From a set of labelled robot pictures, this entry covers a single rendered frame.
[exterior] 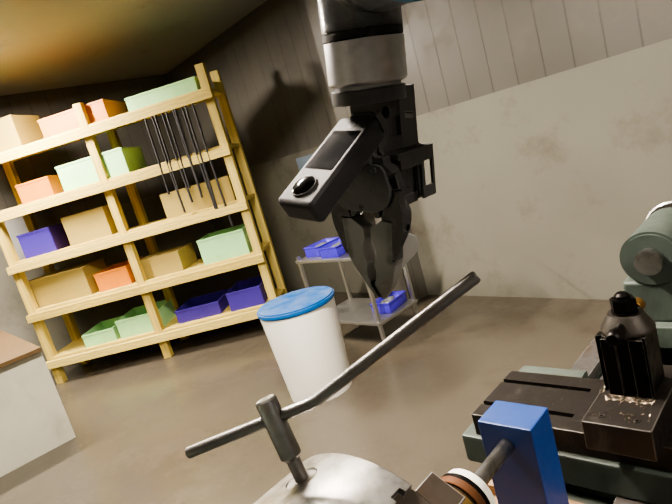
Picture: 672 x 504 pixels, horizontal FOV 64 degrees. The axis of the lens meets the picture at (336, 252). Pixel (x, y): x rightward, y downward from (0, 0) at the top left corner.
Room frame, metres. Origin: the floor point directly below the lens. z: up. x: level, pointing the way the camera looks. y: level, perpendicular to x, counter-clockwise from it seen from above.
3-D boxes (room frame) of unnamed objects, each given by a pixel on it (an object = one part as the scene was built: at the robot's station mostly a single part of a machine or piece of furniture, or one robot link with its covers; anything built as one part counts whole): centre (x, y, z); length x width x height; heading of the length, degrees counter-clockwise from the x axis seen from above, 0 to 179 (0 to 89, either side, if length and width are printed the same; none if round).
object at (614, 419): (0.79, -0.40, 1.00); 0.20 x 0.10 x 0.05; 134
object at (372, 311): (4.17, -0.11, 0.43); 0.92 x 0.54 x 0.87; 36
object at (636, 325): (0.81, -0.42, 1.14); 0.08 x 0.08 x 0.03
